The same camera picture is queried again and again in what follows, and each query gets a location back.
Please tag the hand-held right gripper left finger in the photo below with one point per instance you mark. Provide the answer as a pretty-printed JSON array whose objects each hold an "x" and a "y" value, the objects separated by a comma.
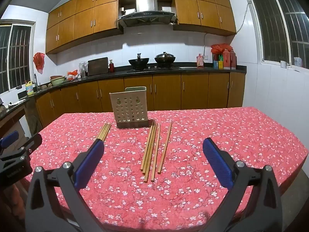
[{"x": 89, "y": 164}]

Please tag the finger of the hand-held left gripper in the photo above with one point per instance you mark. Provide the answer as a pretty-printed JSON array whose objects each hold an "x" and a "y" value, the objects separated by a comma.
[
  {"x": 9, "y": 137},
  {"x": 33, "y": 140}
]

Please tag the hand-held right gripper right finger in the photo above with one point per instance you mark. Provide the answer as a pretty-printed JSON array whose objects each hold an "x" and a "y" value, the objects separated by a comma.
[{"x": 217, "y": 164}]

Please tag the beige perforated chopstick holder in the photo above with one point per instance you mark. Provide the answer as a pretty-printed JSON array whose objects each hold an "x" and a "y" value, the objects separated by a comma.
[{"x": 128, "y": 108}]

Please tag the person's left hand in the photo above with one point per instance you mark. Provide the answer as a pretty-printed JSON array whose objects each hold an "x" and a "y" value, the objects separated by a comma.
[{"x": 15, "y": 198}]

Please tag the red floral tablecloth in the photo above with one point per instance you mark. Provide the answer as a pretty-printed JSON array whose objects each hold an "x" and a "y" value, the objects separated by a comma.
[{"x": 181, "y": 198}]

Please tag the yellow detergent bottle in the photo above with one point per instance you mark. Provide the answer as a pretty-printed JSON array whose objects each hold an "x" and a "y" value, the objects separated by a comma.
[{"x": 29, "y": 89}]

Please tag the metal faucet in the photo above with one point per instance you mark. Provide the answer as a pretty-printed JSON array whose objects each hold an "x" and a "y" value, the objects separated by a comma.
[{"x": 36, "y": 82}]

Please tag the stacked bowls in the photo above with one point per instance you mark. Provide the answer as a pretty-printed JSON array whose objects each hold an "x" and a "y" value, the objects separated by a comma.
[{"x": 58, "y": 81}]

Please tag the wooden base cabinets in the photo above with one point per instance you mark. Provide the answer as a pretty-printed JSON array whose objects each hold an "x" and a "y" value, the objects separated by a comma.
[{"x": 193, "y": 91}]

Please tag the orange plastic bag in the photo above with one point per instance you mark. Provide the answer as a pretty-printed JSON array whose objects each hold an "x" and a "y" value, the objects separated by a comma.
[{"x": 72, "y": 73}]

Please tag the red hanging plastic bag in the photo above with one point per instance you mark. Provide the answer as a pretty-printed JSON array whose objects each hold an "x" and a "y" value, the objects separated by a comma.
[{"x": 39, "y": 61}]

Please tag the barred window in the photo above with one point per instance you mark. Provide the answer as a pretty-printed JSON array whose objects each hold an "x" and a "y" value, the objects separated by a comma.
[
  {"x": 14, "y": 55},
  {"x": 280, "y": 24}
]

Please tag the clear plastic bag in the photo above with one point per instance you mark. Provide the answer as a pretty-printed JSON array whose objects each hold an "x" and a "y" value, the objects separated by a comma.
[{"x": 83, "y": 69}]

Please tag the dark wooden cutting board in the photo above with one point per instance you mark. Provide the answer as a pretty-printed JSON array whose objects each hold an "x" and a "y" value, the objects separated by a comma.
[{"x": 97, "y": 66}]

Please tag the blue and yellow box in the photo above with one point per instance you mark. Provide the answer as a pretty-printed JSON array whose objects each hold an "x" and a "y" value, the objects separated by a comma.
[{"x": 217, "y": 64}]

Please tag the red bottle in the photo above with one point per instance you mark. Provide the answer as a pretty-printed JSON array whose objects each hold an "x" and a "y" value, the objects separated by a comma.
[{"x": 111, "y": 66}]

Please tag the pink bottle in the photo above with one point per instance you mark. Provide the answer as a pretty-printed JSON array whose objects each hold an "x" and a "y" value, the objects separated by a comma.
[{"x": 200, "y": 61}]

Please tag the black kitchen countertop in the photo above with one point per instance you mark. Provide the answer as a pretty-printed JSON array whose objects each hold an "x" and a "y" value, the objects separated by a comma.
[{"x": 169, "y": 70}]

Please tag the black open wok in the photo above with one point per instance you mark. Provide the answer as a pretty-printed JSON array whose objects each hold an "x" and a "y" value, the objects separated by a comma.
[{"x": 138, "y": 62}]

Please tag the gas stove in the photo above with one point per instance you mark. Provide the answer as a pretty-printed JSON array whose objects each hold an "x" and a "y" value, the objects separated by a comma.
[{"x": 154, "y": 69}]

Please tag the red crumpled plastic bag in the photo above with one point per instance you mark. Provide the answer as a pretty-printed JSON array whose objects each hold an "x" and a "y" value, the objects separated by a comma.
[{"x": 221, "y": 47}]

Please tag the black lidded wok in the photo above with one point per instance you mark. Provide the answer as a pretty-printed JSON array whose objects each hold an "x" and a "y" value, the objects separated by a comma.
[{"x": 165, "y": 59}]

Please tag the white cup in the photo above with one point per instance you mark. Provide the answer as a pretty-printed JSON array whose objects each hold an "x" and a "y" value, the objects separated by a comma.
[{"x": 284, "y": 64}]

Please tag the clear plastic container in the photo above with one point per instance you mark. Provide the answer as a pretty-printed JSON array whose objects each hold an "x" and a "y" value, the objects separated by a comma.
[{"x": 298, "y": 62}]

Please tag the steel range hood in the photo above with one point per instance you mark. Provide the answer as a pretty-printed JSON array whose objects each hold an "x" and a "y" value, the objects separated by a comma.
[{"x": 144, "y": 4}]

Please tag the wooden wall cabinets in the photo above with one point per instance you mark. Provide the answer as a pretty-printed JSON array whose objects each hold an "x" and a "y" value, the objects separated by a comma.
[{"x": 106, "y": 17}]

